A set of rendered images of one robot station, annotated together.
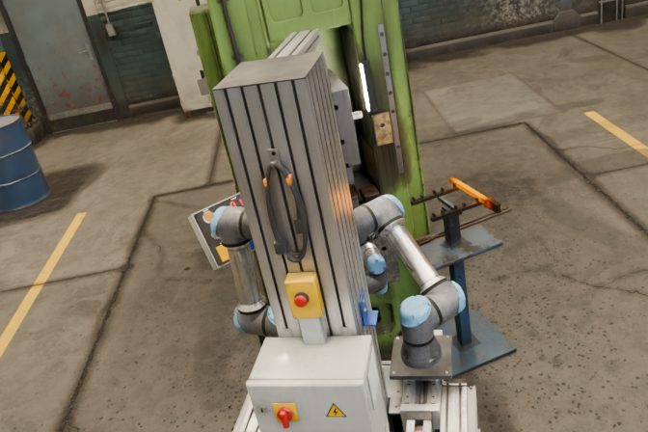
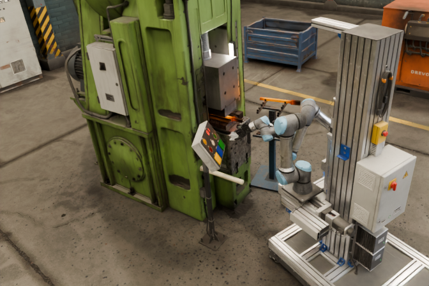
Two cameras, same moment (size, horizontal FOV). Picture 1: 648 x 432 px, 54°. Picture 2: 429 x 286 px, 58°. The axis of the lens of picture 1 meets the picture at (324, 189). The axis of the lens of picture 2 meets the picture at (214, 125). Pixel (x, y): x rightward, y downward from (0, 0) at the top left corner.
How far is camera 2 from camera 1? 254 cm
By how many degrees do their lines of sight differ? 42
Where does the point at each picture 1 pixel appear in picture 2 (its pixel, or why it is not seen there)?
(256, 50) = (196, 40)
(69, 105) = not seen: outside the picture
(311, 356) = (385, 158)
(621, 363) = not seen: hidden behind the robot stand
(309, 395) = (401, 171)
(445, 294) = not seen: hidden behind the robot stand
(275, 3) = (203, 12)
